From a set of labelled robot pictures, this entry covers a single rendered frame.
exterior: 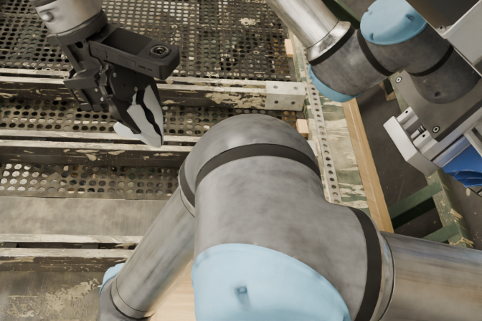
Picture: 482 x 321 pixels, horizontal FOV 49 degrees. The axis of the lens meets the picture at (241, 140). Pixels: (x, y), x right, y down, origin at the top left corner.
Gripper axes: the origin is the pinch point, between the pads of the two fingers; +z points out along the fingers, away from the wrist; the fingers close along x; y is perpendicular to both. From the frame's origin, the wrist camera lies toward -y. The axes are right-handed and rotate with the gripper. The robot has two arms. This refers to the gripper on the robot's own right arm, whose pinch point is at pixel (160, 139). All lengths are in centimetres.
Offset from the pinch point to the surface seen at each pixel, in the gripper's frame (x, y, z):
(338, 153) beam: -64, 7, 59
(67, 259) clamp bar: -1, 48, 34
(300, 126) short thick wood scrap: -73, 20, 55
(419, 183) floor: -127, 7, 132
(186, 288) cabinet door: -8, 27, 51
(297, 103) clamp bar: -80, 23, 52
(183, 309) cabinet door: -3, 26, 52
